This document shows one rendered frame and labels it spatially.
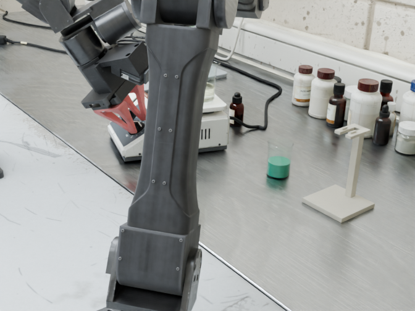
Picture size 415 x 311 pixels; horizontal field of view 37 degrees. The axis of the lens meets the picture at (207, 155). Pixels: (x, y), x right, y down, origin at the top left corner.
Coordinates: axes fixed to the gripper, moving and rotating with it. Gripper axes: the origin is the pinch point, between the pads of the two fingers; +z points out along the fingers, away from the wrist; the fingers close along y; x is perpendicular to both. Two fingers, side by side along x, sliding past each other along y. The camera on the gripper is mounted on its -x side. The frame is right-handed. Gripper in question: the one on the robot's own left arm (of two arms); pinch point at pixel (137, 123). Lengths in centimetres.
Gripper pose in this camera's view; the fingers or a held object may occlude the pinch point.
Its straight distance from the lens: 111.1
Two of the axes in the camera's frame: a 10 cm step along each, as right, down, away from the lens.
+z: 4.7, 7.3, 5.0
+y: 4.7, -6.8, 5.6
